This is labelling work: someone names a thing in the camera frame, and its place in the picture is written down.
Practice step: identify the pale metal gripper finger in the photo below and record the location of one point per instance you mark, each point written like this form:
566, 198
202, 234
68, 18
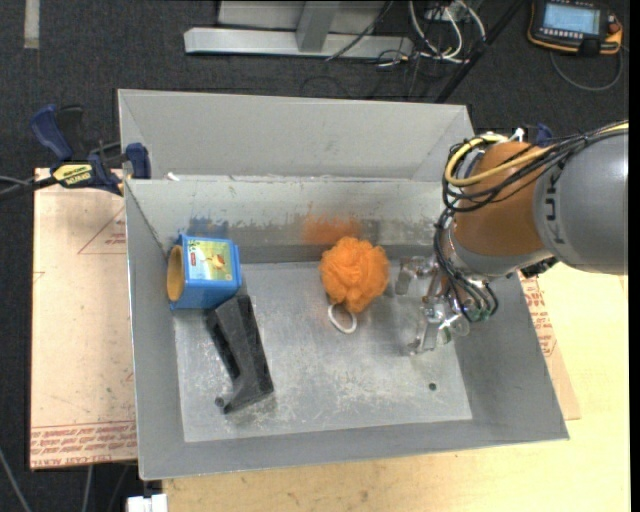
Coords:
412, 270
434, 322

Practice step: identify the orange mesh bath sponge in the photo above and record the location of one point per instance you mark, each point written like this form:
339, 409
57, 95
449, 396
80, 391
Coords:
355, 275

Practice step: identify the grey metal bin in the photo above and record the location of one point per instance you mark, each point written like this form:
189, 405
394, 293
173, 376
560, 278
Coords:
350, 390

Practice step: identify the black wedge-shaped block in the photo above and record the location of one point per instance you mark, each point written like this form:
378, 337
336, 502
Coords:
245, 355

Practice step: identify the blue printed box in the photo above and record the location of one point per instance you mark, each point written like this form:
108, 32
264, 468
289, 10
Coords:
212, 270

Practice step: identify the brown cardboard board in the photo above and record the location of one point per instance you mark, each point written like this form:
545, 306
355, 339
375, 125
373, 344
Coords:
80, 325

